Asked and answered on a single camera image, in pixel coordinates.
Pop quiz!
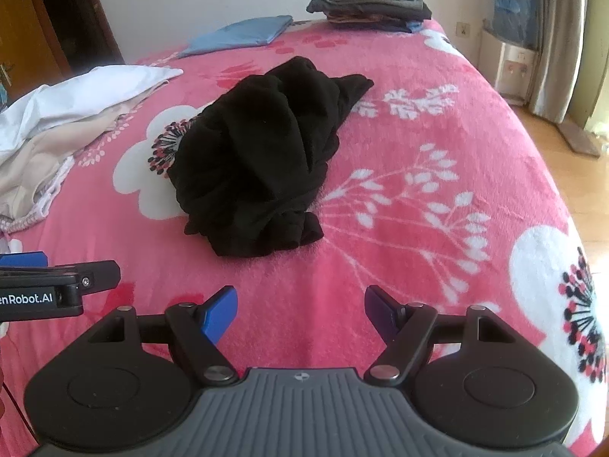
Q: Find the black printed t-shirt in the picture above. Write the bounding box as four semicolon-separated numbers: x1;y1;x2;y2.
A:
167;56;375;259

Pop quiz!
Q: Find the beige garment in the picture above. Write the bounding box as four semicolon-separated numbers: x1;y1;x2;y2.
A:
0;100;143;235

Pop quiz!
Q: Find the blue folded cloth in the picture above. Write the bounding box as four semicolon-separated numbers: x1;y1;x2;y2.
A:
178;15;293;59

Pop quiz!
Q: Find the stack of folded clothes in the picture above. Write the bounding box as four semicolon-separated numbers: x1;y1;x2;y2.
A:
307;0;434;34

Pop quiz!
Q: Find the patterned folded garment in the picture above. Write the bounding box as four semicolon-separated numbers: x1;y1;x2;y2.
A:
327;12;424;34

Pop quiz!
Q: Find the grey curtain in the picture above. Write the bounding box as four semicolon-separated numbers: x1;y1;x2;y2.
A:
528;0;593;125

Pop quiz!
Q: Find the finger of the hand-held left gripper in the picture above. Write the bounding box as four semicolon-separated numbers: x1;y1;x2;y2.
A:
0;260;121;292
0;251;48;270

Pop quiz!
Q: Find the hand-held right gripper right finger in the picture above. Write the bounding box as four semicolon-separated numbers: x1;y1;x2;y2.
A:
365;284;517;386

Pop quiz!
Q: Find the white water dispenser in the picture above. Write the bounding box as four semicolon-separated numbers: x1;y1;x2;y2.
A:
478;21;540;106

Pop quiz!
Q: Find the blue water bottle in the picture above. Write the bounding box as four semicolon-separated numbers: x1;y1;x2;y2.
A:
492;0;542;52

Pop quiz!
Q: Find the wooden door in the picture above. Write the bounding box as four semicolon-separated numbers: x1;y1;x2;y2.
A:
0;0;125;105

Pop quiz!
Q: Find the wooden board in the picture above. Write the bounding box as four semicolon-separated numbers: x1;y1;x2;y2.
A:
554;121;601;158

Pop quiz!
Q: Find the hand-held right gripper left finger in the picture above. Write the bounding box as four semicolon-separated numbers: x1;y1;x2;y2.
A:
87;286;239;386

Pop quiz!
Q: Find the pink floral blanket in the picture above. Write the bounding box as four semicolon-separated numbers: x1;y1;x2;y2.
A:
0;14;607;391

